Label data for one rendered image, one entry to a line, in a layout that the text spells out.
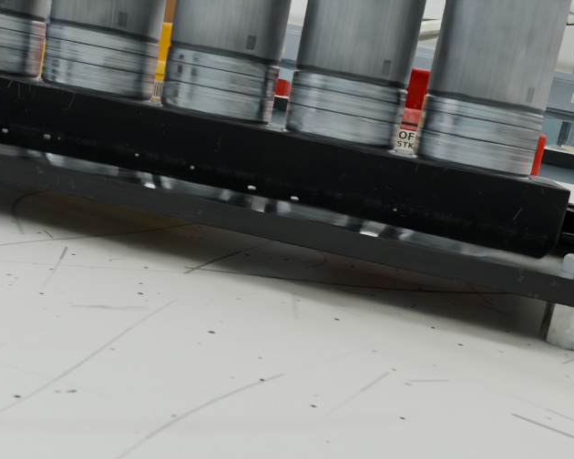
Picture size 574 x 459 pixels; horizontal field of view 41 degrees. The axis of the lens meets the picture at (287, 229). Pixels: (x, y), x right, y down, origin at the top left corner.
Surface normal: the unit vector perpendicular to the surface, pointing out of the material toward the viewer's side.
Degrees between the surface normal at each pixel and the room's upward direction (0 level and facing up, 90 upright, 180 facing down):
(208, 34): 90
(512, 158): 90
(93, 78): 90
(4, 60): 90
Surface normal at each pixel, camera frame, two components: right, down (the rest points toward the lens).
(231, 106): 0.36, 0.23
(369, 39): 0.11, 0.20
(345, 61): -0.22, 0.13
